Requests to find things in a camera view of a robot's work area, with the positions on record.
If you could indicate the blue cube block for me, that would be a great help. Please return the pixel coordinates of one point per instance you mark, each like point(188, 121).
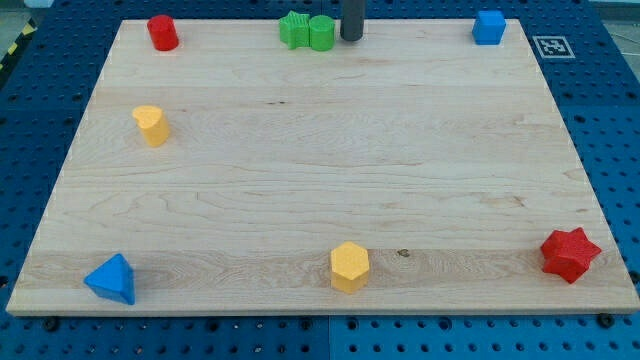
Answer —
point(489, 27)

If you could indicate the yellow hexagon block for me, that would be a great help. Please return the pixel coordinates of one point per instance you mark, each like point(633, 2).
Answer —
point(350, 266)

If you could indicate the wooden board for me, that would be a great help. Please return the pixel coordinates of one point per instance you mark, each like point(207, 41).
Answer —
point(448, 161)

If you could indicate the green cylinder block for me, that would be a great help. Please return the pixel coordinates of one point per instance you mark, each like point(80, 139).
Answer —
point(321, 33)

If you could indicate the green star block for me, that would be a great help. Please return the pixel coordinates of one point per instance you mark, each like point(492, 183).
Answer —
point(294, 30)

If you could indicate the yellow heart block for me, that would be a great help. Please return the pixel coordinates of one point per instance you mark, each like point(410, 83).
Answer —
point(152, 123)

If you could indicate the red cylinder block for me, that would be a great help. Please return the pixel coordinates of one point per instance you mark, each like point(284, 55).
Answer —
point(162, 32)

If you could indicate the blue triangle block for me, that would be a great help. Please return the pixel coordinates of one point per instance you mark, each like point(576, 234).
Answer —
point(113, 280)

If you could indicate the red star block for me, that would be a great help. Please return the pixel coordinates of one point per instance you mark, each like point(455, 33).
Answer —
point(568, 254)

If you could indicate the white fiducial marker tag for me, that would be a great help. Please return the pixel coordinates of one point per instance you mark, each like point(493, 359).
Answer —
point(553, 47)

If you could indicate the black bolt left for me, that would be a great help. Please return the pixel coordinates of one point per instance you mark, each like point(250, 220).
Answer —
point(51, 324)

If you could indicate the black bolt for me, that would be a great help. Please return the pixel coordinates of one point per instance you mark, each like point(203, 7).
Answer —
point(605, 320)
point(51, 324)

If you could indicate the black bolt right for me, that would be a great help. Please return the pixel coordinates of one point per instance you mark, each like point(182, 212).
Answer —
point(605, 320)

